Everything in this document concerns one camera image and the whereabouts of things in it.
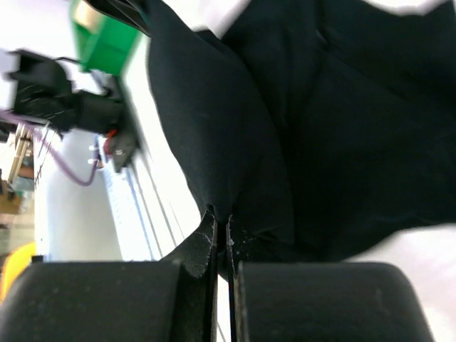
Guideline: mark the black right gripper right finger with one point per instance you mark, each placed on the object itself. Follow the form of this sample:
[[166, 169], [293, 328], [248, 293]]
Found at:
[[238, 240]]

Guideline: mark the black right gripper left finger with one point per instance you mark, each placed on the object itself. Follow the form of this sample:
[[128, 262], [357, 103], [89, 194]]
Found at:
[[195, 312]]

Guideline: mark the black t shirt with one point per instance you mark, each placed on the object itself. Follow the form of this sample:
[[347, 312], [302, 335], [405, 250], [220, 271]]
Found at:
[[321, 126]]

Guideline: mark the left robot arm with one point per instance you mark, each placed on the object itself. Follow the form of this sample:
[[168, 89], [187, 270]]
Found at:
[[44, 95]]

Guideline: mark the green plastic tray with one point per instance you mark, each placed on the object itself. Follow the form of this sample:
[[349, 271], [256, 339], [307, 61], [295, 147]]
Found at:
[[107, 48]]

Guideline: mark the rolled beige t shirt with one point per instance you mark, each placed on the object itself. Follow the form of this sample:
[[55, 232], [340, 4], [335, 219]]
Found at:
[[86, 16]]

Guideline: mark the aluminium mounting rail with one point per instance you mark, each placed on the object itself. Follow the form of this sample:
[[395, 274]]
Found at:
[[171, 209]]

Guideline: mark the white slotted cable duct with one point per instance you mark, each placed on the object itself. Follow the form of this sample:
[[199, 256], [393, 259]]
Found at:
[[134, 230]]

